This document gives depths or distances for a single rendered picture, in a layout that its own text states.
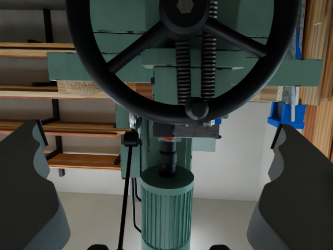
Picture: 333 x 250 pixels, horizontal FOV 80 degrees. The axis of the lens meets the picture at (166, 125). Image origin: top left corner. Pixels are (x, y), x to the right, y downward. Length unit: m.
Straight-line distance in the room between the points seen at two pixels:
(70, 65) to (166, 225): 0.52
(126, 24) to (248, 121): 2.78
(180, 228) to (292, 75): 0.53
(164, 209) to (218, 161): 2.58
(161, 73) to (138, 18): 0.16
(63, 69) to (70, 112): 2.83
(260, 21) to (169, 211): 0.55
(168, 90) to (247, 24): 0.23
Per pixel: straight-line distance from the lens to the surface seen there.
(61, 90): 0.68
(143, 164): 0.87
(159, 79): 0.36
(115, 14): 0.48
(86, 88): 0.50
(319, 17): 1.84
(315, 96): 1.84
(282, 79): 0.52
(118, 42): 0.47
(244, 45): 0.29
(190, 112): 0.21
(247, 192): 3.53
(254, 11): 0.51
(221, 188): 3.39
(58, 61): 0.50
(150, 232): 0.72
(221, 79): 0.37
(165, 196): 0.62
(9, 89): 3.14
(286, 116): 1.39
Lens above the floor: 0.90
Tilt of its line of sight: 12 degrees up
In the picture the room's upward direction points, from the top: 179 degrees counter-clockwise
